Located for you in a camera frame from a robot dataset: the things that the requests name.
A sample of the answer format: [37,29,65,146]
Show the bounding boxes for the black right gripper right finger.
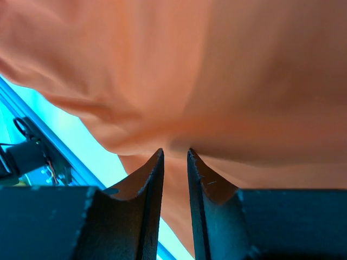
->
[187,150,346,259]

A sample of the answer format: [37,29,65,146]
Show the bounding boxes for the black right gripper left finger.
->
[1,149,164,259]

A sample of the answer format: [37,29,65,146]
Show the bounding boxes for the orange shorts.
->
[1,1,346,253]

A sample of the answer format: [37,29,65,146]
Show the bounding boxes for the aluminium mounting rail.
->
[0,75,179,260]

